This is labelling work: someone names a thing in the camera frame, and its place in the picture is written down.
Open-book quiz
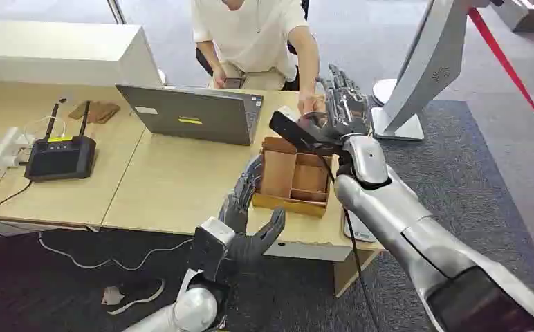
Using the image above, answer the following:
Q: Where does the person's hand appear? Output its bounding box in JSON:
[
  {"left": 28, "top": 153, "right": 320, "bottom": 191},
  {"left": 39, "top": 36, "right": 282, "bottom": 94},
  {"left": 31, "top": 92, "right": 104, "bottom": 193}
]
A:
[
  {"left": 212, "top": 68, "right": 229, "bottom": 89},
  {"left": 297, "top": 93, "right": 326, "bottom": 116}
]

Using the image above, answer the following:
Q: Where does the metal pole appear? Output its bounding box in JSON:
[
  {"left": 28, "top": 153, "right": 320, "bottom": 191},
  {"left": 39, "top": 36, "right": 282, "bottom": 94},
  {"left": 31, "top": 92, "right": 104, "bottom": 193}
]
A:
[{"left": 107, "top": 0, "right": 128, "bottom": 25}]

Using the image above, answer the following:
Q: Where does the person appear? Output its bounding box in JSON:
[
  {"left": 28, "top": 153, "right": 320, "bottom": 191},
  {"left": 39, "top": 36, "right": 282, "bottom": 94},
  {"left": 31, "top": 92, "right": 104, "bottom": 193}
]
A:
[{"left": 190, "top": 0, "right": 321, "bottom": 116}]

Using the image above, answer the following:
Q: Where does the person's right hand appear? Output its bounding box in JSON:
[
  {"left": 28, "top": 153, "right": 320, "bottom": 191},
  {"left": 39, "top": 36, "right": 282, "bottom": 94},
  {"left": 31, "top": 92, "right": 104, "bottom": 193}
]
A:
[{"left": 212, "top": 68, "right": 229, "bottom": 89}]

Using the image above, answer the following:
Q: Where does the black router cable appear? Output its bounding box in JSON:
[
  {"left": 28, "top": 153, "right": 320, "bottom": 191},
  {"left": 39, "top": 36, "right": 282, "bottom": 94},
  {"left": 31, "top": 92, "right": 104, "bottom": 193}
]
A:
[{"left": 0, "top": 180, "right": 34, "bottom": 238}]

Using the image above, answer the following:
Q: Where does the white floor cable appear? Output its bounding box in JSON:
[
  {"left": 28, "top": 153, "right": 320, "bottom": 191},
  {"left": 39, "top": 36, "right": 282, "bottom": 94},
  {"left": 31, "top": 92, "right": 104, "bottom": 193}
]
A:
[{"left": 37, "top": 232, "right": 196, "bottom": 272}]

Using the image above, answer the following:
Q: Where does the person's left hand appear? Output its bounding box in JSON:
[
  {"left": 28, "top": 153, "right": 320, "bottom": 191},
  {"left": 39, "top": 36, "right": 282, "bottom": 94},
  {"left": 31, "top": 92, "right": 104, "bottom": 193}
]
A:
[{"left": 297, "top": 93, "right": 326, "bottom": 116}]

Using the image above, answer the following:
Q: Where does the white thin cable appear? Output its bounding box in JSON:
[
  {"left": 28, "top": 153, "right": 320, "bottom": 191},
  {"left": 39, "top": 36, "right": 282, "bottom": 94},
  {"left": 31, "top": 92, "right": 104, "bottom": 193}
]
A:
[{"left": 19, "top": 115, "right": 67, "bottom": 147}]

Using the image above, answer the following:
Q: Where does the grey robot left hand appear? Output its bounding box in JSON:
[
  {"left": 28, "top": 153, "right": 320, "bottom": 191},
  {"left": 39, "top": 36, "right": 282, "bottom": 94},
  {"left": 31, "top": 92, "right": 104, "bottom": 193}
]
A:
[{"left": 217, "top": 154, "right": 287, "bottom": 271}]

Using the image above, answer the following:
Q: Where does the black foot with white sole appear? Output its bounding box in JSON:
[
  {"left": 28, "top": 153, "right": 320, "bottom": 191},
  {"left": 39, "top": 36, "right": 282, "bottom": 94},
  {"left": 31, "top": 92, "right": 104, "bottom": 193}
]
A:
[{"left": 101, "top": 278, "right": 166, "bottom": 316}]

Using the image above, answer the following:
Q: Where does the white flat device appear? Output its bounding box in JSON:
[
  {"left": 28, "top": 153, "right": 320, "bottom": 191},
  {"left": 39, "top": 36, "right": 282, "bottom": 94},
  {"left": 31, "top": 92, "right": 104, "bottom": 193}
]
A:
[{"left": 342, "top": 210, "right": 378, "bottom": 244}]

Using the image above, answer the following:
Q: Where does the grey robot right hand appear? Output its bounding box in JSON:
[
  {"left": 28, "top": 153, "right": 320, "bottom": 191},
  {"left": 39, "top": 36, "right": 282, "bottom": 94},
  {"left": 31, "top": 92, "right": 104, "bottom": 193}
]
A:
[{"left": 296, "top": 63, "right": 374, "bottom": 147}]

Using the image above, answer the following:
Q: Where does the brown leather wallet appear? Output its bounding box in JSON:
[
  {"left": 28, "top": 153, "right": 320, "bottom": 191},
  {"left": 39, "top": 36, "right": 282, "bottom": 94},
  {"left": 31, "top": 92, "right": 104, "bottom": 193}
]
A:
[{"left": 67, "top": 100, "right": 121, "bottom": 125}]

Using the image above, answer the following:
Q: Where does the wooden desk leg panel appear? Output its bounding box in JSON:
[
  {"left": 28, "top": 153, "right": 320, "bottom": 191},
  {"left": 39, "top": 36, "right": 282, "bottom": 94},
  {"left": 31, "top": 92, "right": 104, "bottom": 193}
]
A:
[{"left": 332, "top": 248, "right": 380, "bottom": 299}]

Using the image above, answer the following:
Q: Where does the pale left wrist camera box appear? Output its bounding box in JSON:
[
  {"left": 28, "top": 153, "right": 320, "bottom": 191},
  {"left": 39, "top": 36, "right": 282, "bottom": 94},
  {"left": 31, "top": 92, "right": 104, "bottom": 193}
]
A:
[{"left": 192, "top": 216, "right": 237, "bottom": 282}]

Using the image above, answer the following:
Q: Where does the white monitor on stand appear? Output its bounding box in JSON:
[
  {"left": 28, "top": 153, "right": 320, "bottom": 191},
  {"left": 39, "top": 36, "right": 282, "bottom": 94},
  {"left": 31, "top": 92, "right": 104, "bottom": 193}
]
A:
[{"left": 369, "top": 0, "right": 472, "bottom": 142}]

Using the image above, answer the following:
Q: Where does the black router with antennas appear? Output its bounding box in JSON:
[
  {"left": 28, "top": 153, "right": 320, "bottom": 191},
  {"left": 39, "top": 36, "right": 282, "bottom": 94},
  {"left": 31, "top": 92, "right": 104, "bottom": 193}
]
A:
[{"left": 24, "top": 100, "right": 98, "bottom": 183}]

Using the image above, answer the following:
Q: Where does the white furniture piece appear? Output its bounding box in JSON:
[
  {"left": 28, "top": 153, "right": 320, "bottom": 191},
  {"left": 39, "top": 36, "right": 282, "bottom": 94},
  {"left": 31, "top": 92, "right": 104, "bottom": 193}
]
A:
[{"left": 490, "top": 0, "right": 534, "bottom": 34}]

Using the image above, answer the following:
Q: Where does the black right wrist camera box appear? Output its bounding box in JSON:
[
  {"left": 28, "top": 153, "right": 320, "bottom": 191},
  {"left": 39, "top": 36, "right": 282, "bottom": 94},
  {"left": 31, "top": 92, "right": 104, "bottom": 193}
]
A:
[{"left": 268, "top": 106, "right": 344, "bottom": 157}]

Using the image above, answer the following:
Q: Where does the wooden card box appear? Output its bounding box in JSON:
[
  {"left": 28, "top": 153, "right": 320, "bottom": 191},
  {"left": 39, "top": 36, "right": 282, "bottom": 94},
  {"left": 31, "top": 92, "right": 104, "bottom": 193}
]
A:
[{"left": 252, "top": 136, "right": 340, "bottom": 219}]

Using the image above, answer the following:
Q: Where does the red barrier tape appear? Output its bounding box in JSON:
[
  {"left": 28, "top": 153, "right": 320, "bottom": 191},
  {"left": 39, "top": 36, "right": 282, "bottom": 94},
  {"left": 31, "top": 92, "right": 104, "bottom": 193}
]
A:
[{"left": 466, "top": 6, "right": 534, "bottom": 144}]

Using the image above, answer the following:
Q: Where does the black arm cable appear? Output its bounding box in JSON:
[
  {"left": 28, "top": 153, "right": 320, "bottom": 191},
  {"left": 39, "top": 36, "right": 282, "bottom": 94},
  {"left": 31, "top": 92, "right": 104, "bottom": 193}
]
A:
[{"left": 315, "top": 153, "right": 380, "bottom": 332}]

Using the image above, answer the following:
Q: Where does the grey laptop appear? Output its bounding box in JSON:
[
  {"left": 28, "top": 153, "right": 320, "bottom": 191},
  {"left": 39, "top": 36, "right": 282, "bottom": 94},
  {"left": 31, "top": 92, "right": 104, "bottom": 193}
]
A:
[{"left": 115, "top": 84, "right": 265, "bottom": 147}]

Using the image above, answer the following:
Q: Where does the white cabinet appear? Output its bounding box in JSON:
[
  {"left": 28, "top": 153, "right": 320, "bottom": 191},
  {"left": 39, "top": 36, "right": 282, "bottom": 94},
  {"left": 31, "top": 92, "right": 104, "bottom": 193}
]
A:
[{"left": 0, "top": 19, "right": 164, "bottom": 88}]

